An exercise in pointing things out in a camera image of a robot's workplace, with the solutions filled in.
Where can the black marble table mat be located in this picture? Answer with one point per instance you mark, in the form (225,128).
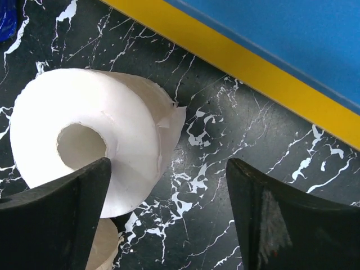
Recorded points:
(187,221)

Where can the yellow pink blue shelf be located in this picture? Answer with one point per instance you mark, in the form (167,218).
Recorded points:
(302,54)

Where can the brown paper roll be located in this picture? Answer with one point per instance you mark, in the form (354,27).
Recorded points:
(105,246)

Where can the blue wrapped white paper roll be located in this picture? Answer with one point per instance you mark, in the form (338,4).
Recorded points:
(8,19)

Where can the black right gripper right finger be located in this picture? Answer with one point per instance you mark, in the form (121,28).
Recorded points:
(281,227)

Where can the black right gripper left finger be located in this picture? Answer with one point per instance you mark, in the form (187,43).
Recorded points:
(53,225)

